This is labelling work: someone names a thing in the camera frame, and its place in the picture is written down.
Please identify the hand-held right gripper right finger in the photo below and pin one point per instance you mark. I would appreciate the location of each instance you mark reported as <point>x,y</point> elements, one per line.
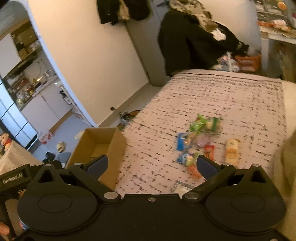
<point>205,168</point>

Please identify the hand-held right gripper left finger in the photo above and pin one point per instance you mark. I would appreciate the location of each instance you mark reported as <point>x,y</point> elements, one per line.
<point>98,165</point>

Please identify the orange snack packet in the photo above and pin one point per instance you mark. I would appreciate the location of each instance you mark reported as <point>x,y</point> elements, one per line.
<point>193,171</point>

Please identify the light green snack packet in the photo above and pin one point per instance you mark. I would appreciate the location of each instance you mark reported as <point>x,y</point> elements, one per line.
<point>191,160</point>

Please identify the red snack packet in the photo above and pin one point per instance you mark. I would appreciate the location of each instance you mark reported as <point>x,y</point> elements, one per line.
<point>208,150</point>

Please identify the cardboard box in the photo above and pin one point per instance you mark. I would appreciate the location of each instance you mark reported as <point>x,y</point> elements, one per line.
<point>113,150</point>

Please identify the blue snack packet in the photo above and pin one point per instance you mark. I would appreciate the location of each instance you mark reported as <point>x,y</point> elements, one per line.
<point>182,158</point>
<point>181,141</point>

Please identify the yellow snack packet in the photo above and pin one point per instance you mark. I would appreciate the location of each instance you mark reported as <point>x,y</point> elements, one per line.
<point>231,151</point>

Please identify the bright green snack packet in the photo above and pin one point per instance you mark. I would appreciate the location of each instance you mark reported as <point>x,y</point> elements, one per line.
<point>197,125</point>

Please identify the green white snack packet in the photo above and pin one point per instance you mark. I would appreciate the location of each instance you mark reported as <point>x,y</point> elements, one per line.
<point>214,124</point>

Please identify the person's left hand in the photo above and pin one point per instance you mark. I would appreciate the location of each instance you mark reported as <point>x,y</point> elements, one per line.
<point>3,228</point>

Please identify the white dotted cloth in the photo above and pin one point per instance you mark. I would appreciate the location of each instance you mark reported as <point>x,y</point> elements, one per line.
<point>16,160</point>

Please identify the clear plastic packet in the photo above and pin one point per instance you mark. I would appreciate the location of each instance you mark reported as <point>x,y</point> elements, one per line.
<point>182,186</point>

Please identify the white slipper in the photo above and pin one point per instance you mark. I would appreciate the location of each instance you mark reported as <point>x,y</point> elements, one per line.
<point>79,135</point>

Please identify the grey cloth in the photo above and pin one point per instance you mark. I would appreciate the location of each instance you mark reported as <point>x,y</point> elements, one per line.
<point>63,157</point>

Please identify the cartoon toy figure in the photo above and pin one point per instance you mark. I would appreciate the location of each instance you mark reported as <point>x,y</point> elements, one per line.
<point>5,143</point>

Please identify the black shoe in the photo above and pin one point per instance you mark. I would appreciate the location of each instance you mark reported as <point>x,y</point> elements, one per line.
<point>49,156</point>
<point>57,165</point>

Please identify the beige slipper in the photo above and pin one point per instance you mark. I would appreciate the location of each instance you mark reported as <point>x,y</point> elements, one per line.
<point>61,146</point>

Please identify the red white plastic bag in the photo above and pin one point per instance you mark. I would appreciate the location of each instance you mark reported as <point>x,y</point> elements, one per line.
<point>45,136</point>

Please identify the grey sneakers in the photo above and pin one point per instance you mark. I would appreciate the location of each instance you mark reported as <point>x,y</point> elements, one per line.
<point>124,115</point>

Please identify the glass panel door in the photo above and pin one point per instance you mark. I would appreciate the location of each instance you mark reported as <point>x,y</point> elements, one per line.
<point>11,115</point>

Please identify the patterned bedspread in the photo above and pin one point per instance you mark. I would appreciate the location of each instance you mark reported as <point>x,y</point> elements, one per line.
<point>231,97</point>

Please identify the spray bottle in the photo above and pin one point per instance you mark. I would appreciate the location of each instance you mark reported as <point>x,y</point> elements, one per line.
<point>66,96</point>

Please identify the white kitchen cabinet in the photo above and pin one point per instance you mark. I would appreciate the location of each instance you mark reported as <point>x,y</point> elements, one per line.
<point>44,109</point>

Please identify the beige cloth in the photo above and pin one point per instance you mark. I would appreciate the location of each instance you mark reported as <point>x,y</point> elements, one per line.
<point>288,173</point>

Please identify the metal pot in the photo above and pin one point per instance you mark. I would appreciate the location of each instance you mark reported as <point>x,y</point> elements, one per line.
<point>47,74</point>

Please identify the pile of plastic containers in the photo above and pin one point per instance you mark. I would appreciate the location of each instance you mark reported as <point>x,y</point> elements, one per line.
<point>223,63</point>

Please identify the cream duvet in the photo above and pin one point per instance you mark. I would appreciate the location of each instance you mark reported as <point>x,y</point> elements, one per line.
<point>290,104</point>

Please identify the range hood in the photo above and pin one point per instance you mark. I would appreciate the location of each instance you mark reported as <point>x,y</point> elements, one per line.
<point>20,66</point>

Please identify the orange plastic basket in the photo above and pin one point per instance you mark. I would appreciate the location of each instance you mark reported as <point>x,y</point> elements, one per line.
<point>248,62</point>

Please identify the grey door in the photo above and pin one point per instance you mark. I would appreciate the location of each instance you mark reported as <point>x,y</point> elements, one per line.
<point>141,51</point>

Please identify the black jacket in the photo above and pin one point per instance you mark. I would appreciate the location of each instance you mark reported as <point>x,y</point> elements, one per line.
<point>185,46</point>

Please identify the white desk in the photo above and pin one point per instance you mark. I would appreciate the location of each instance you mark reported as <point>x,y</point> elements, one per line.
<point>264,53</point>

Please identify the stack of cardboard boxes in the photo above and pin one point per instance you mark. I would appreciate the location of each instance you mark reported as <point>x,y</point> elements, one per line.
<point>26,40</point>

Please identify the hanging dark clothes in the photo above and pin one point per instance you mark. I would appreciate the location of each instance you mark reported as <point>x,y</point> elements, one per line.
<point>106,11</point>

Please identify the camouflage patterned garment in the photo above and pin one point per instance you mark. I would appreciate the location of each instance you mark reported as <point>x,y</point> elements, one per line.
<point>196,10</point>

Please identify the pile of desk clutter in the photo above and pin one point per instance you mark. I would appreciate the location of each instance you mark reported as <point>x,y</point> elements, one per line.
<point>277,24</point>

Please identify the grey drawer organizer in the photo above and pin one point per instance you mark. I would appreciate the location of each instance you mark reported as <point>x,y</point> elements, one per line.
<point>263,10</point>

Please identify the white wall cabinet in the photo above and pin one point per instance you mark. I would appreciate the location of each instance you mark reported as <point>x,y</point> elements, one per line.
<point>8,53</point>

